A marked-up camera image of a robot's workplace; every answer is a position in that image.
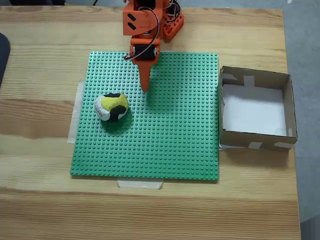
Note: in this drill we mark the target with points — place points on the white paper sheet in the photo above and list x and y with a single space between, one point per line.
252 110

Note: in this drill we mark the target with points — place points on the yellow white black fabric ball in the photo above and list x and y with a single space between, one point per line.
112 102

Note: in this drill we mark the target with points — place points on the black flat object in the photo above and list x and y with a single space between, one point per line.
3 57

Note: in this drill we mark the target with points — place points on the beige masking tape strip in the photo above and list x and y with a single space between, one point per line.
73 125
140 184
222 147

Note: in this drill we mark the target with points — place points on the brown cardboard box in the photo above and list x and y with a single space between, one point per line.
235 140

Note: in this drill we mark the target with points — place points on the green studded baseplate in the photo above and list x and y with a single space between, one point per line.
162 125

